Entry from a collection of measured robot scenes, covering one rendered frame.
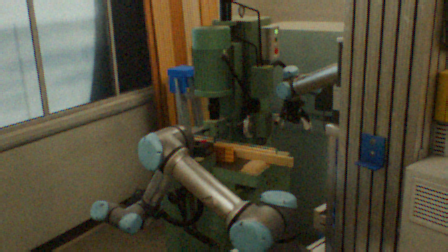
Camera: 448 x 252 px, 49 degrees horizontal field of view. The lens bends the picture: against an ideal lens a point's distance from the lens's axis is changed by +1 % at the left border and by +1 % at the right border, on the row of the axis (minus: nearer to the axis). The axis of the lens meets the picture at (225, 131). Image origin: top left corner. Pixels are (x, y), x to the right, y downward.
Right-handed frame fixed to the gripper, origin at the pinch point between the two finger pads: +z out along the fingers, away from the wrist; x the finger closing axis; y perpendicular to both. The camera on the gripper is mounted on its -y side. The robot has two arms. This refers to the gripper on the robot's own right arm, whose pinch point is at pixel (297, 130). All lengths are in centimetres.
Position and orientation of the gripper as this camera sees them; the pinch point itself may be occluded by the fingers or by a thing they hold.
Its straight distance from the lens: 245.8
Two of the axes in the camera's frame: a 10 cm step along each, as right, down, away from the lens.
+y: -3.9, 5.5, -7.3
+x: 9.1, 1.0, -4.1
